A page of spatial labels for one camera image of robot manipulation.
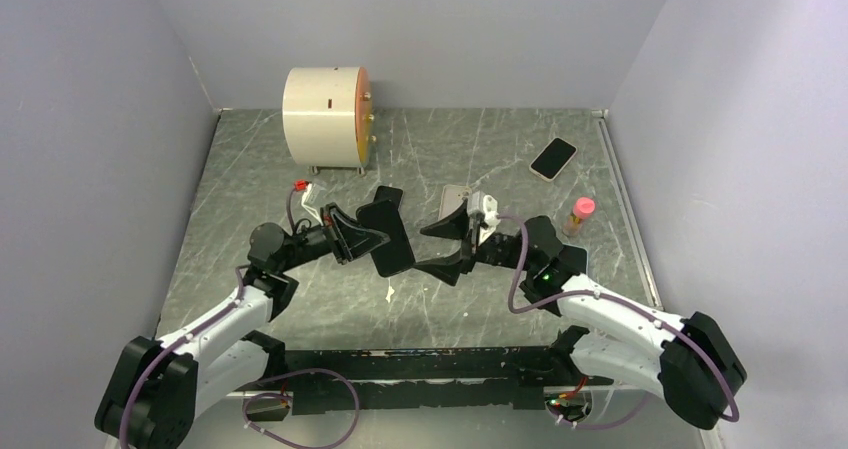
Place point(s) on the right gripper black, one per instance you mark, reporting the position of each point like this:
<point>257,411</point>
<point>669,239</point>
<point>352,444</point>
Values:
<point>448,271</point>

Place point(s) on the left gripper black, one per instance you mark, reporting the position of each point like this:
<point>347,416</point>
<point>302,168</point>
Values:
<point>356,239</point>

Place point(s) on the black smartphone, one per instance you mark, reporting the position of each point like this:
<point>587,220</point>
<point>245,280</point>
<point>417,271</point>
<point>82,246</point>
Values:
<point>389,193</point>

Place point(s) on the beige phone case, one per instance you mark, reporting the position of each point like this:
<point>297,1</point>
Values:
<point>454,197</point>

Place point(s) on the phone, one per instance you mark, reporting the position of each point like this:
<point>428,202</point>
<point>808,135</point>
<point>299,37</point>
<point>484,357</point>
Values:
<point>575,257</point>
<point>555,156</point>
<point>396,255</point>

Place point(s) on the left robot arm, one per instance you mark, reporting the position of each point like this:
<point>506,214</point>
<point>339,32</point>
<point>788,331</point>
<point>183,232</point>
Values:
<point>159,386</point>

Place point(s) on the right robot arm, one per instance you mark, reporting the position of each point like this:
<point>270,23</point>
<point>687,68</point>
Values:
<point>685,361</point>

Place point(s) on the phone in blue case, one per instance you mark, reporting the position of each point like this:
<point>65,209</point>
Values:
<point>575,257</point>

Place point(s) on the phone in pink case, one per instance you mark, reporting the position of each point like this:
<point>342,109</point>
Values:
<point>555,156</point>

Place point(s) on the white cylindrical drum device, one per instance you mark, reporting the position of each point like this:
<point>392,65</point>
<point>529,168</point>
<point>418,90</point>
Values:
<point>327,117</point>

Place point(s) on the pink capped small bottle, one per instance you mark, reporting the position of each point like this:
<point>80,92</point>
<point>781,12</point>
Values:
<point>581,211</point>

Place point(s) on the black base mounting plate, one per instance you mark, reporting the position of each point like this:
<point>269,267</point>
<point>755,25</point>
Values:
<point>519,377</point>

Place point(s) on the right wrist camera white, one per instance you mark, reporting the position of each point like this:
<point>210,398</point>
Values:
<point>483,210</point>

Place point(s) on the aluminium frame rail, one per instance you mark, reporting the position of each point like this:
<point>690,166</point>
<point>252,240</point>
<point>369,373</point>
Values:
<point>164,423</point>

